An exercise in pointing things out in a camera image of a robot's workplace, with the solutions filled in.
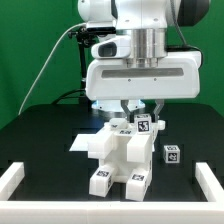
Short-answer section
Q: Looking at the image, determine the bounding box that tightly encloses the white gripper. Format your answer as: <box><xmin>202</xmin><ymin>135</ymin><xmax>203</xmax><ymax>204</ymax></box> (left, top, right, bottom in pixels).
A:
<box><xmin>85</xmin><ymin>49</ymin><xmax>203</xmax><ymax>124</ymax></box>

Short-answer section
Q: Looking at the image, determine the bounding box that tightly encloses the white tagged cube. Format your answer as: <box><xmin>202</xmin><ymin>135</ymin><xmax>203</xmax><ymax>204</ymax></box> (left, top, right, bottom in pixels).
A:
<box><xmin>134</xmin><ymin>114</ymin><xmax>151</xmax><ymax>134</ymax></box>
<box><xmin>163</xmin><ymin>145</ymin><xmax>180</xmax><ymax>164</ymax></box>

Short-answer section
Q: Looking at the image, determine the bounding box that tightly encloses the white chair back frame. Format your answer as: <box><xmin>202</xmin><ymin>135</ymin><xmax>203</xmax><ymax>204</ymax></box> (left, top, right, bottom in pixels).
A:
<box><xmin>88</xmin><ymin>118</ymin><xmax>165</xmax><ymax>160</ymax></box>

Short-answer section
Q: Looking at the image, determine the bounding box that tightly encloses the white chair seat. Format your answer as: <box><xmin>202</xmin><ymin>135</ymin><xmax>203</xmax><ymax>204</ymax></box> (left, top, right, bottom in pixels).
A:
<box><xmin>99</xmin><ymin>129</ymin><xmax>153</xmax><ymax>183</ymax></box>

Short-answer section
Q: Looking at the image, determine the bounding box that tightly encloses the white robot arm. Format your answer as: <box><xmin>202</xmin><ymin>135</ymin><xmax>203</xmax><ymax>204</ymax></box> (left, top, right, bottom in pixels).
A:
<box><xmin>78</xmin><ymin>0</ymin><xmax>211</xmax><ymax>116</ymax></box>

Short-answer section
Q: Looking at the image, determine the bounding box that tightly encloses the white U-shaped fence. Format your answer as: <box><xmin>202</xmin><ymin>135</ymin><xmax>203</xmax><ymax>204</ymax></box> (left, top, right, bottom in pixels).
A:
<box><xmin>0</xmin><ymin>162</ymin><xmax>224</xmax><ymax>224</ymax></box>

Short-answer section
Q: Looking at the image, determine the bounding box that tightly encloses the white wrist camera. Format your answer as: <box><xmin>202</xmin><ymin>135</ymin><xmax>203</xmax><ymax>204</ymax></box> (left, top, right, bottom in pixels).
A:
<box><xmin>91</xmin><ymin>35</ymin><xmax>131</xmax><ymax>59</ymax></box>

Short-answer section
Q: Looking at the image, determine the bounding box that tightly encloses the black base cable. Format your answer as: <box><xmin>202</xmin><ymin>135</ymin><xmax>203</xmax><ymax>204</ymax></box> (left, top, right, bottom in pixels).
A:
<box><xmin>52</xmin><ymin>88</ymin><xmax>88</xmax><ymax>105</ymax></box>

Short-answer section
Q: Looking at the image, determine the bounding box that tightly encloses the white marker base plate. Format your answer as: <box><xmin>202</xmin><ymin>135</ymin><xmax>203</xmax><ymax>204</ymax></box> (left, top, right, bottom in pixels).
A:
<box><xmin>70</xmin><ymin>134</ymin><xmax>94</xmax><ymax>152</ymax></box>

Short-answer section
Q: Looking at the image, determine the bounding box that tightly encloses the black camera stand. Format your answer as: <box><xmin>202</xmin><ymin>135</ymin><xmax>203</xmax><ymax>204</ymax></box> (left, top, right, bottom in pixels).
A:
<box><xmin>68</xmin><ymin>26</ymin><xmax>96</xmax><ymax>89</ymax></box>

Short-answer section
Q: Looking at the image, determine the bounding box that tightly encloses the white rear camera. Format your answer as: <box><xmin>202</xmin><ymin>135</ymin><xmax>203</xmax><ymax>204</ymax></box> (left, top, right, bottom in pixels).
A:
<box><xmin>86</xmin><ymin>21</ymin><xmax>116</xmax><ymax>35</ymax></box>

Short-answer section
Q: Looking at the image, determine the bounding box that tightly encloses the white camera cable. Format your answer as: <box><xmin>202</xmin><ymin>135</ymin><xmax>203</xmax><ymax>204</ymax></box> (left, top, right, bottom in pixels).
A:
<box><xmin>18</xmin><ymin>22</ymin><xmax>87</xmax><ymax>116</ymax></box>

